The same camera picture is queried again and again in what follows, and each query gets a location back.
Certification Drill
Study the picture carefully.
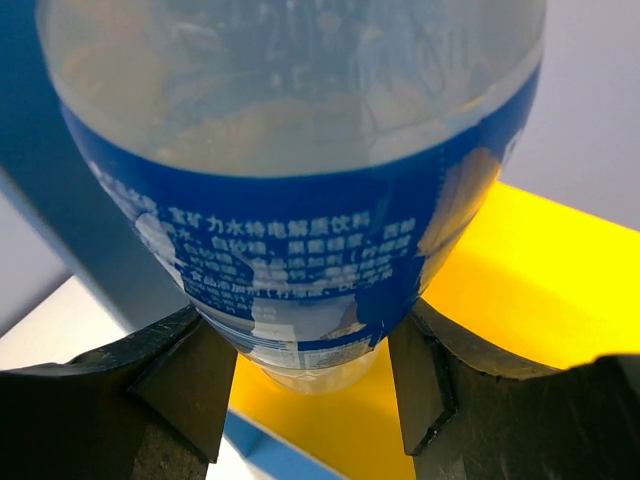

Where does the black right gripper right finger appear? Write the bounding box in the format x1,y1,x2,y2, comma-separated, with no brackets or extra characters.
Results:
388,302,639,479

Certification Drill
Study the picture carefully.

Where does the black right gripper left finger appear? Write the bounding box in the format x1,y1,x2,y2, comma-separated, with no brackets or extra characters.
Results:
1,307,237,479

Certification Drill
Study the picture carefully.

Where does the plastic bottle blue label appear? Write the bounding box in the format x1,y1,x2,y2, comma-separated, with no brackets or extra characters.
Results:
36,1,547,394

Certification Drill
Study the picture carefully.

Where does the blue and yellow shelf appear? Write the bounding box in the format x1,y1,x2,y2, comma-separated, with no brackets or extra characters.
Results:
1,1,639,479

